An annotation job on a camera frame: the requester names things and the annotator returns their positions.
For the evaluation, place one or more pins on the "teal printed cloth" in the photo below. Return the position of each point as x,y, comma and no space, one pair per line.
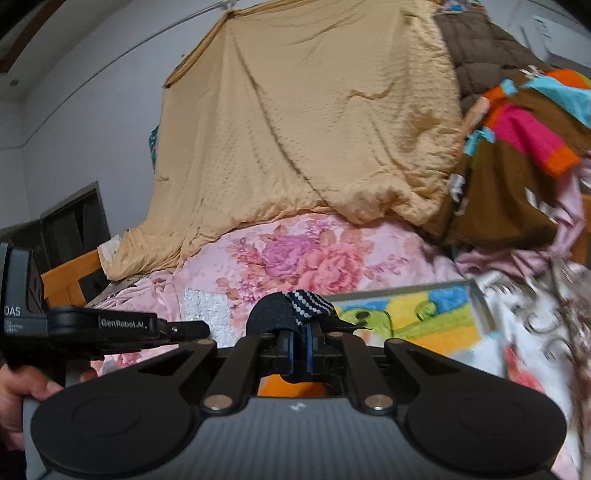
153,145

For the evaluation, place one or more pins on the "metal box with cartoon lining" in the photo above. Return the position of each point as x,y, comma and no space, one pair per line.
415,314

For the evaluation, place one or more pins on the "white fluffy cloth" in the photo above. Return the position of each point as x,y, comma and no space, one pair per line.
205,309

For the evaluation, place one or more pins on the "white air conditioner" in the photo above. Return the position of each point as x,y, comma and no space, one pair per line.
563,41

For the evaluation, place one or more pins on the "dark cabinet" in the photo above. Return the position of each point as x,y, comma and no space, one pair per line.
69,217

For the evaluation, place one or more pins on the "person's left hand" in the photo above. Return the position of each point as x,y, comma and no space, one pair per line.
23,397

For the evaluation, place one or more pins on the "pink floral bedsheet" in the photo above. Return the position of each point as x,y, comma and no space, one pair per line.
295,254

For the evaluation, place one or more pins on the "yellow quilt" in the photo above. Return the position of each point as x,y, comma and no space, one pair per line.
300,115

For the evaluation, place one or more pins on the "brown white floral sheet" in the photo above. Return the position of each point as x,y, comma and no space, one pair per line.
540,332

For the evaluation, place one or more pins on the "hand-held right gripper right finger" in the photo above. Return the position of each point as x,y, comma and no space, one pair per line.
310,353

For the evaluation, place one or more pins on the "brown multicolour striped garment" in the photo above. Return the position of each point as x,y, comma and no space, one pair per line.
508,184

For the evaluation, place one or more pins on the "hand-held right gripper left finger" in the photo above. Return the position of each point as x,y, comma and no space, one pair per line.
288,353

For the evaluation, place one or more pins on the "brown quilted blanket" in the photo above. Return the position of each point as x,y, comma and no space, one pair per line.
480,50

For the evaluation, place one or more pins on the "white printed pillow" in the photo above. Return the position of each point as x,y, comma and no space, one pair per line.
110,256

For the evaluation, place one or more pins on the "black dotted sock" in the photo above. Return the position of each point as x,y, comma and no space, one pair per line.
272,314

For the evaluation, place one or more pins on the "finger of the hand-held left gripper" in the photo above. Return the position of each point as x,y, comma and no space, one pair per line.
184,332

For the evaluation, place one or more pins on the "wooden chair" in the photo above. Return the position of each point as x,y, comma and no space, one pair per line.
64,277

